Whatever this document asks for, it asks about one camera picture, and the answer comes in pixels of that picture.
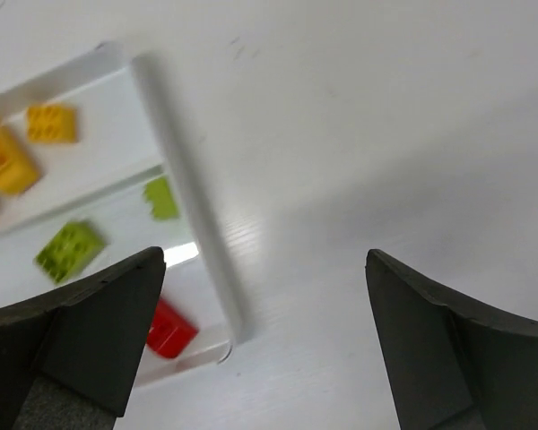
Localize small yellow lego brick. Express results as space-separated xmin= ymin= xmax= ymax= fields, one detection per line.
xmin=25 ymin=103 xmax=78 ymax=144

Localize red lego piece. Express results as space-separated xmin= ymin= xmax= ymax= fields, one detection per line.
xmin=146 ymin=297 xmax=198 ymax=359

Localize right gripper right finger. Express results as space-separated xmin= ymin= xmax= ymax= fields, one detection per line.
xmin=365 ymin=249 xmax=538 ymax=429

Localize yellow long lego brick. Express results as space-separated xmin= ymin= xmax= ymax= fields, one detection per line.
xmin=0 ymin=123 xmax=41 ymax=195

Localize green yellow lego stack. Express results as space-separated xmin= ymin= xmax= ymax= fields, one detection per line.
xmin=34 ymin=220 xmax=106 ymax=286

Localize white divided tray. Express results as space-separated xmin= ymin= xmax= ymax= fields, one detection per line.
xmin=0 ymin=42 xmax=243 ymax=387

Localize small green lego brick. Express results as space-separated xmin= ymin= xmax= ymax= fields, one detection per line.
xmin=143 ymin=176 xmax=179 ymax=221

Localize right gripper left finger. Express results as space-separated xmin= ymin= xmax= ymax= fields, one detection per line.
xmin=0 ymin=246 xmax=166 ymax=429

